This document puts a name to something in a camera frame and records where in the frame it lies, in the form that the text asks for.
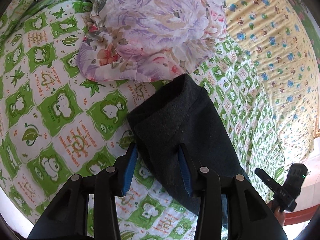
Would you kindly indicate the person's right hand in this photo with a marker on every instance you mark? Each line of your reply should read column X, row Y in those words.
column 278, row 213

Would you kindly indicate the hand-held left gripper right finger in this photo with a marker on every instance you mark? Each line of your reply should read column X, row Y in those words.
column 185, row 172

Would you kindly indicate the dark grey pants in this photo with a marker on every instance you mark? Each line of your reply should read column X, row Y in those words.
column 175, row 120

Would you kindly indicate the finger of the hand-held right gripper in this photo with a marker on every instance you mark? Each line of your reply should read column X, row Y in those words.
column 266, row 180

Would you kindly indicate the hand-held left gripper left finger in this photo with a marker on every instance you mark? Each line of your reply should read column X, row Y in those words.
column 130, row 171

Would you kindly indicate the green white printed blanket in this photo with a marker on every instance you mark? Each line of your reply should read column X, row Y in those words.
column 62, row 110

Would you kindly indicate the wooden bed frame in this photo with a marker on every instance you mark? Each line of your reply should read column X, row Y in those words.
column 300, row 216

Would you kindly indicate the floral ruffled pillow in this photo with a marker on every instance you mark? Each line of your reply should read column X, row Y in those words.
column 155, row 27

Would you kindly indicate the yellow animal print bedsheet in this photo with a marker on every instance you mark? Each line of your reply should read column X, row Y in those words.
column 275, row 42

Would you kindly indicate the gold framed wall picture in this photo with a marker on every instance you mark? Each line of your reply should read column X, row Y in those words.
column 317, row 128

